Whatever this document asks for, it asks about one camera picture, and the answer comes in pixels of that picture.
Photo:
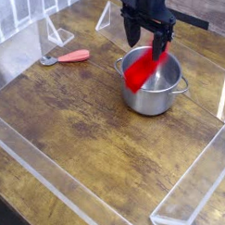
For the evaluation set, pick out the left clear acrylic barrier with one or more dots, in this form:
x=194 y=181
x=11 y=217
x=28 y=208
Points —
x=30 y=44

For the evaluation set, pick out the clear acrylic barrier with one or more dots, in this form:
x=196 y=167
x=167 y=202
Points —
x=30 y=44
x=186 y=199
x=71 y=192
x=206 y=78

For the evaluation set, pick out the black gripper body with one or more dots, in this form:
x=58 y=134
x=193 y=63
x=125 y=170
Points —
x=152 y=15

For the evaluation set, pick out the silver steel pot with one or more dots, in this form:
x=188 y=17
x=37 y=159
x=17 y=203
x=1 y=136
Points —
x=157 y=94

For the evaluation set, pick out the right clear acrylic barrier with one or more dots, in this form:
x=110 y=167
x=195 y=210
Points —
x=186 y=199

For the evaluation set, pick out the black strip on table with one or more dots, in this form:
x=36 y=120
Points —
x=197 y=22

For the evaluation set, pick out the red plastic block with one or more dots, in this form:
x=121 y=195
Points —
x=139 y=71

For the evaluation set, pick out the back clear acrylic barrier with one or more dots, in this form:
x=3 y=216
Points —
x=206 y=78

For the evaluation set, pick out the front clear acrylic barrier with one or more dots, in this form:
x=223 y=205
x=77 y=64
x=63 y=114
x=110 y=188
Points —
x=71 y=192

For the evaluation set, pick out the spoon with pink handle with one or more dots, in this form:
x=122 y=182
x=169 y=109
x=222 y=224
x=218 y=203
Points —
x=76 y=56

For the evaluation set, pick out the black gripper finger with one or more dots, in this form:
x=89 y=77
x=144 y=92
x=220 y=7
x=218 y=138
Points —
x=132 y=30
x=160 y=42

